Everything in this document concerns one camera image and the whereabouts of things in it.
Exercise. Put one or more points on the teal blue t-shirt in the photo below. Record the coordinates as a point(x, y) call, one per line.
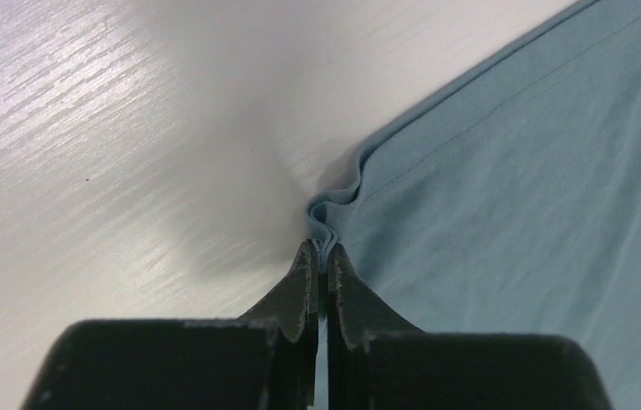
point(511, 199)

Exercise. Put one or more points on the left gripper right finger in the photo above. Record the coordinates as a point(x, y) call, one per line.
point(379, 360)

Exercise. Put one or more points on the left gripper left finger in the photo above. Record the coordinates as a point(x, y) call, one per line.
point(263, 359)

